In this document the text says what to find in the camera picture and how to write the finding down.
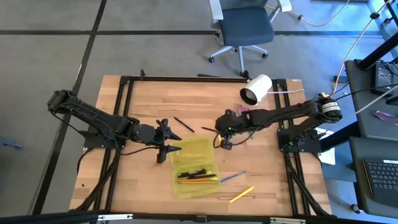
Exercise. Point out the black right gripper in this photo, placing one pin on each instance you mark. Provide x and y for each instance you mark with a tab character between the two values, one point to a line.
231	124

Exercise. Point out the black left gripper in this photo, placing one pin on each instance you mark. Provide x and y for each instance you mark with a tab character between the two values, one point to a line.
146	133

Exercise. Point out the short yellow marker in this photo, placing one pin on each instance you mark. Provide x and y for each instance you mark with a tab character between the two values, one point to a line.
219	140

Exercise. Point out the dark red pen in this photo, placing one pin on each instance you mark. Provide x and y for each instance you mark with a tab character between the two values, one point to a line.
208	128

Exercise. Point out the black pen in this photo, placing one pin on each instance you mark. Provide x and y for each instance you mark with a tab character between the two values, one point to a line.
184	124
203	176

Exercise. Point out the translucent yellow-green supply box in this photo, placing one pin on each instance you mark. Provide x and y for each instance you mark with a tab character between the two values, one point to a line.
192	149

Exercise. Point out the thick black marker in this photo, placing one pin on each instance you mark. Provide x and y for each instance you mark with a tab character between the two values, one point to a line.
191	173

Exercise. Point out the orange pencil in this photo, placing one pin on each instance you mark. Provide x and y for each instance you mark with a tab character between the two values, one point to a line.
192	180

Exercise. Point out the blue pen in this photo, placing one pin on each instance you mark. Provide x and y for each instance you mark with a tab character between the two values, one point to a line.
233	176

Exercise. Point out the yellow highlighter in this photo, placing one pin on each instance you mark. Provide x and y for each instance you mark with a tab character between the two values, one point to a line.
242	194

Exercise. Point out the natural wood pencil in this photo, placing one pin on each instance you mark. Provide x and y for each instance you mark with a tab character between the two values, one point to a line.
224	197

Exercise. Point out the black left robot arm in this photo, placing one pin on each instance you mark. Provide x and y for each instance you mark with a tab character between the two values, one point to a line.
90	113

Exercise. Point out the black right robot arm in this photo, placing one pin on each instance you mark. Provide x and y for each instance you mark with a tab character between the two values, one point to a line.
280	113

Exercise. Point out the yellow power plug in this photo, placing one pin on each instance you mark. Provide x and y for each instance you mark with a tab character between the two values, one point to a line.
324	94

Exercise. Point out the grey office chair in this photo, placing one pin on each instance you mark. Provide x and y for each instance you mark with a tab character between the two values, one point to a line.
245	26

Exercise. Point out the white paper sheet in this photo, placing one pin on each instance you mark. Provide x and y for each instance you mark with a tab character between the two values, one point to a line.
328	157

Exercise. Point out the black desk leg beam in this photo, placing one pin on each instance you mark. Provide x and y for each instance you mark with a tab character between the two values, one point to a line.
376	54
339	137

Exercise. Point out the dark grey desk top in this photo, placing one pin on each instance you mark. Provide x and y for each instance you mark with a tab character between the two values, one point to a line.
360	109
357	186

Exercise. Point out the blue object on floor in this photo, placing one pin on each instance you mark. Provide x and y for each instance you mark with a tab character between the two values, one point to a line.
11	143

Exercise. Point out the black power adapter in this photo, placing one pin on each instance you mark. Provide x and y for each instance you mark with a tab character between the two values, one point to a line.
382	77

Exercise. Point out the black laptop keyboard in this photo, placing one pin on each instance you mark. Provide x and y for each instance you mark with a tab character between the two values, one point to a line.
384	179

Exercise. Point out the black aluminium table frame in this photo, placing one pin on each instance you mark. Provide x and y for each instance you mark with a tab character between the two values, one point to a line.
186	79

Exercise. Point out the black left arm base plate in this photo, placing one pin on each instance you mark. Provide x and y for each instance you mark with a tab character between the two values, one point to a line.
93	141

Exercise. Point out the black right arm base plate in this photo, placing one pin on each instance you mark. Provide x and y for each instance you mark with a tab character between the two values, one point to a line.
311	144

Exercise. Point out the silver metal bracket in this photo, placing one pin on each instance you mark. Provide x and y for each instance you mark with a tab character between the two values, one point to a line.
115	216
287	220

